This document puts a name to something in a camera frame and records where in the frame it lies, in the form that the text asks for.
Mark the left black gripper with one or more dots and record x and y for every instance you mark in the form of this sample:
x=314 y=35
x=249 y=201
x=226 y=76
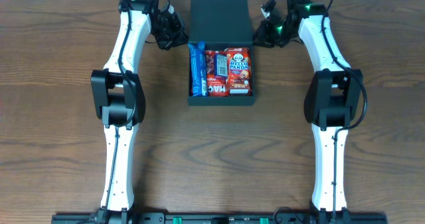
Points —
x=180 y=36

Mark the red dried fruit bag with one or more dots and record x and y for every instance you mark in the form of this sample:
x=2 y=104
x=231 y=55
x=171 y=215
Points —
x=216 y=86

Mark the red Hello Panda box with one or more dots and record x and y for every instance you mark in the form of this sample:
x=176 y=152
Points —
x=239 y=71

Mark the dark green gift box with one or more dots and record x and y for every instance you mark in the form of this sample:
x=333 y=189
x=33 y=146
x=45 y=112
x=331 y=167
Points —
x=221 y=24

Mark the small blue snack packet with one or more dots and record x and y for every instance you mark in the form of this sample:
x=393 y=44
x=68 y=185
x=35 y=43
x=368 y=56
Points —
x=220 y=65

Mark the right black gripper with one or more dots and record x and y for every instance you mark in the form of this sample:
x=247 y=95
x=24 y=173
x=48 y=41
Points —
x=267 y=35

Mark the blue cookie roll pack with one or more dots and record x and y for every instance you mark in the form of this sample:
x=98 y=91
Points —
x=198 y=69

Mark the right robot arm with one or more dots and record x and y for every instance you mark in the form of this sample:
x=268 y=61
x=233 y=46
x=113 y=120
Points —
x=331 y=101

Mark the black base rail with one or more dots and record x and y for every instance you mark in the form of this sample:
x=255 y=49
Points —
x=279 y=218

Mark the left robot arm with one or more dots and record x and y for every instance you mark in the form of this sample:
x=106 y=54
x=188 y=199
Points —
x=119 y=99

